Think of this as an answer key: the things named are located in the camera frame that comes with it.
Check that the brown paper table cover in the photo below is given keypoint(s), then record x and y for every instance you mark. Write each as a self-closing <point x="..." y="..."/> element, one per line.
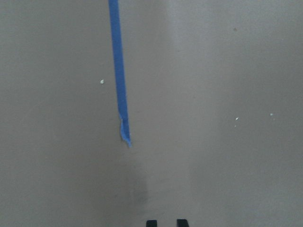
<point x="215" y="105"/>

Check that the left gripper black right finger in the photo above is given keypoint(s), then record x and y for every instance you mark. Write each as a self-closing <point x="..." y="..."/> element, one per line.
<point x="182" y="223"/>

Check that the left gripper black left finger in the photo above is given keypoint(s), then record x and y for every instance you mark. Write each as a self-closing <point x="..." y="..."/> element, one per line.
<point x="151" y="223"/>

